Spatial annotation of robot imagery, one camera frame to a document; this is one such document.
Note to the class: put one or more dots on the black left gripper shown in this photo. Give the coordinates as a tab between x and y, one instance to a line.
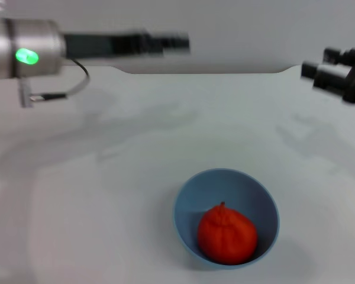
106	44

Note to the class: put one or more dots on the blue bowl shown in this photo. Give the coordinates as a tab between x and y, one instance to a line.
189	201

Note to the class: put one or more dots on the orange plush fruit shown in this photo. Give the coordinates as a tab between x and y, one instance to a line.
227	233

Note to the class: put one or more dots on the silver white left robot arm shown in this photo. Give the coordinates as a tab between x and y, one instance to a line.
26	50

